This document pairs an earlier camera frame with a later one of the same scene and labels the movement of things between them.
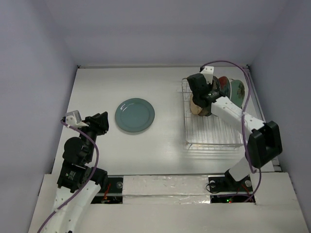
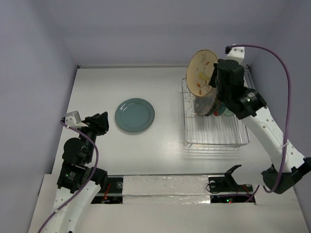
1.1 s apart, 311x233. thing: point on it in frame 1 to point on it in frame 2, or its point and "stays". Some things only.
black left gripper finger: x=104 y=121 stays
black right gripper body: x=198 y=97 to x=217 y=79
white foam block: x=165 y=190 stays
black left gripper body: x=95 y=127 stays
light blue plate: x=134 y=115 stays
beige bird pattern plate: x=195 y=109 to x=199 y=68
